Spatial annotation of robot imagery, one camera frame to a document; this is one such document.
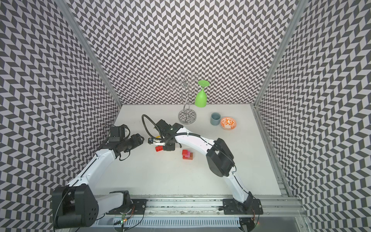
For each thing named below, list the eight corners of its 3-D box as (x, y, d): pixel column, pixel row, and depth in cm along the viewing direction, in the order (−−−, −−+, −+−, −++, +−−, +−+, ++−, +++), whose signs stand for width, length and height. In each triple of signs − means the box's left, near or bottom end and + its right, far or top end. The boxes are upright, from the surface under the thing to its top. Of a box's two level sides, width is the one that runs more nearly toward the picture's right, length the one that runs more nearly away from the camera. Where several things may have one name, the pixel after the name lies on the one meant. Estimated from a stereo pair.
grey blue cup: (210, 125, 107) (211, 120, 103) (209, 117, 113) (210, 112, 108) (220, 125, 107) (221, 121, 103) (219, 117, 113) (220, 112, 108)
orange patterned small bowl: (220, 130, 105) (222, 126, 101) (219, 121, 111) (220, 116, 107) (235, 130, 105) (237, 126, 101) (233, 121, 111) (234, 116, 107)
